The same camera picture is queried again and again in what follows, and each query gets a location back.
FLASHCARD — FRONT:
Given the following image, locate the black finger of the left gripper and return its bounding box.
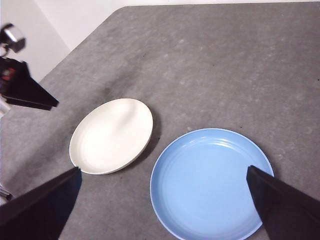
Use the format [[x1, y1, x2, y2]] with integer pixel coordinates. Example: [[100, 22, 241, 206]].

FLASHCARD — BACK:
[[4, 74, 60, 112]]

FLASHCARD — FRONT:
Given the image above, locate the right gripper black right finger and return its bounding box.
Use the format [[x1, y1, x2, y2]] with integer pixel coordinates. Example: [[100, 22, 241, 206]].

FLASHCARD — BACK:
[[246, 164, 320, 240]]

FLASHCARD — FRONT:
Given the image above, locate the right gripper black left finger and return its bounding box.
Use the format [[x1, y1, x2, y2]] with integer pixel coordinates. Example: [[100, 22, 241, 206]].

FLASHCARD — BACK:
[[0, 166, 82, 240]]

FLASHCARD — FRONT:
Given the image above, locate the white round plate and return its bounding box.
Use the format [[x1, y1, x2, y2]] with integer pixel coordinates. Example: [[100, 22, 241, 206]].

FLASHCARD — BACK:
[[69, 98, 154, 175]]

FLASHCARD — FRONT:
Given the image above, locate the blue round plate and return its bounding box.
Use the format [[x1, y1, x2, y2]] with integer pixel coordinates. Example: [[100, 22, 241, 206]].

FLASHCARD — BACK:
[[149, 127, 275, 240]]

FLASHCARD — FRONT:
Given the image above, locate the pale grey left wrist camera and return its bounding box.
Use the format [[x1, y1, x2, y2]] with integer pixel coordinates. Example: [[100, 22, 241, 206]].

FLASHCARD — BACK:
[[0, 23, 26, 54]]

